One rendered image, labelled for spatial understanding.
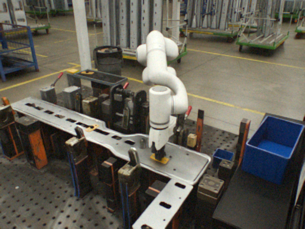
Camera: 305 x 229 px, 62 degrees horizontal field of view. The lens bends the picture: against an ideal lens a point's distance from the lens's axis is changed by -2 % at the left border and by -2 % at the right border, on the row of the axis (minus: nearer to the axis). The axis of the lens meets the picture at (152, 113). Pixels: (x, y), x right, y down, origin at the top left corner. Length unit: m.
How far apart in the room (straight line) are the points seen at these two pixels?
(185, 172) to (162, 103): 0.33
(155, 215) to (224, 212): 0.24
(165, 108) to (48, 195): 0.86
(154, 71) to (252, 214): 0.65
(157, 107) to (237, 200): 0.45
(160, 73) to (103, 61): 3.25
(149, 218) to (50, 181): 0.85
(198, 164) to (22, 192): 0.98
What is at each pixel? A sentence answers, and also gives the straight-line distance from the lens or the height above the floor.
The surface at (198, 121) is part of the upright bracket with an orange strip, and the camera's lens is 1.23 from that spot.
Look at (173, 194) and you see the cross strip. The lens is 1.03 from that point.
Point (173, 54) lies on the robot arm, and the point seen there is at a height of 1.39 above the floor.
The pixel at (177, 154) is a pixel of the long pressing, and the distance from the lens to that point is 1.23.
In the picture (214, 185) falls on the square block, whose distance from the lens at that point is 1.00.
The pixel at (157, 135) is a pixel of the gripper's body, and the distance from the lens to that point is 1.06.
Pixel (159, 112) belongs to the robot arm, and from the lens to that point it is 1.01.
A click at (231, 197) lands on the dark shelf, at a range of 1.02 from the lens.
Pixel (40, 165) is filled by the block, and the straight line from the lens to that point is 1.72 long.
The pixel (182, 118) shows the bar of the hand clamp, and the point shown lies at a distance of 1.25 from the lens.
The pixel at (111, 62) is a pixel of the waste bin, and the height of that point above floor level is 0.55.
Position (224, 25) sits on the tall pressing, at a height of 0.47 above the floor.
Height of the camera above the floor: 1.73
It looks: 27 degrees down
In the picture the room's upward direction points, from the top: straight up
